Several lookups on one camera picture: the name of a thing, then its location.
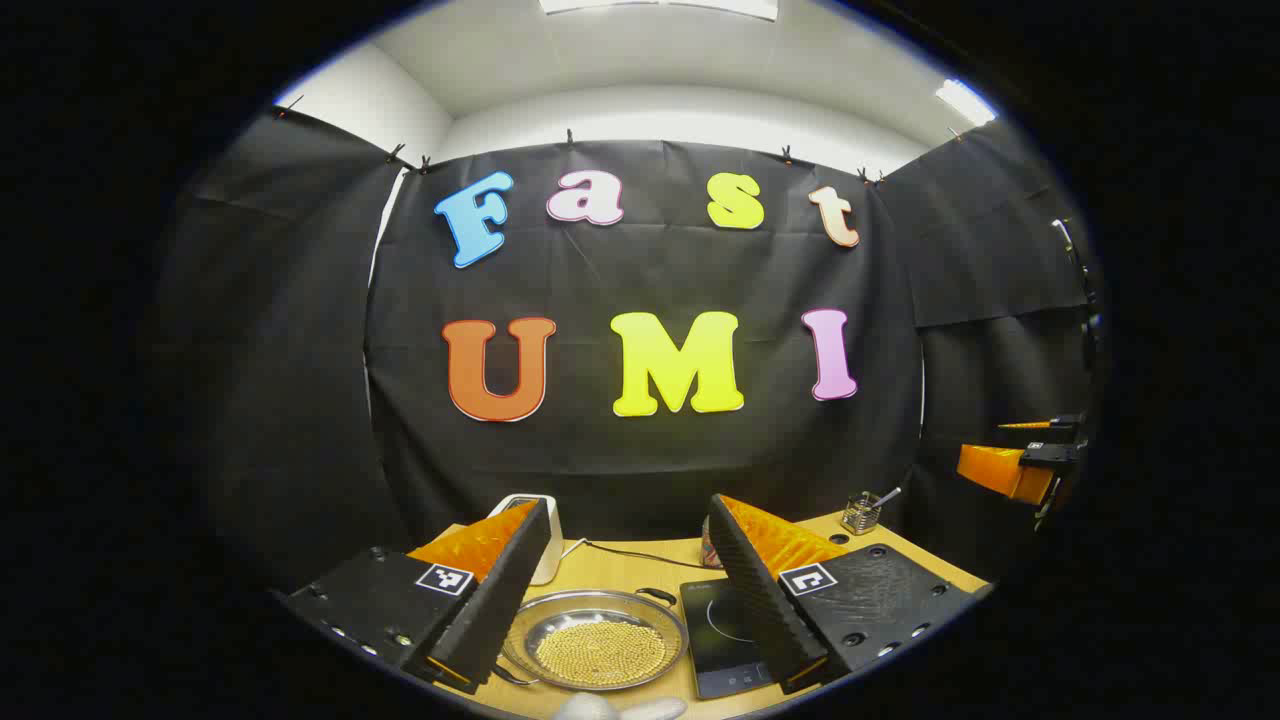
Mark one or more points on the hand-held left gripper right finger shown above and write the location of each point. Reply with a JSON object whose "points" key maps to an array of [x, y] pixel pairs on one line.
{"points": [[760, 600]]}

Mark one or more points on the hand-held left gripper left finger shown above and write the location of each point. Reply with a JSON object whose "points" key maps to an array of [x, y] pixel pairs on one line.
{"points": [[495, 600]]}

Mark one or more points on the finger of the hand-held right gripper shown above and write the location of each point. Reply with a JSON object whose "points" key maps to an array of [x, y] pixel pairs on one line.
{"points": [[1000, 470], [1065, 428]]}

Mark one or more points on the stainless steel pot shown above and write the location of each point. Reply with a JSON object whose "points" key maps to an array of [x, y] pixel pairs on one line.
{"points": [[545, 625]]}

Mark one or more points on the black induction cooktop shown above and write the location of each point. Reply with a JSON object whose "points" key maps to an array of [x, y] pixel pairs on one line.
{"points": [[715, 640]]}

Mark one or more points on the silver printed bottle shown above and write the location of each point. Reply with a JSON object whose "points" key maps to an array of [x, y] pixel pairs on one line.
{"points": [[707, 555]]}

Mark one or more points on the white toaster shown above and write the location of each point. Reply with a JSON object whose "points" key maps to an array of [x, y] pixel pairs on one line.
{"points": [[553, 560]]}

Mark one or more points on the pile of soybeans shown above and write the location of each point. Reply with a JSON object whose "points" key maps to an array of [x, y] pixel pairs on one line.
{"points": [[600, 652]]}

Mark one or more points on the black metal stand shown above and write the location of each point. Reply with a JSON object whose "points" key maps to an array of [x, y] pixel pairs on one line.
{"points": [[1085, 300]]}

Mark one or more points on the ceiling light panel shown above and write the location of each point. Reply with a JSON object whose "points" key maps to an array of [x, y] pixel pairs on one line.
{"points": [[965, 102]]}

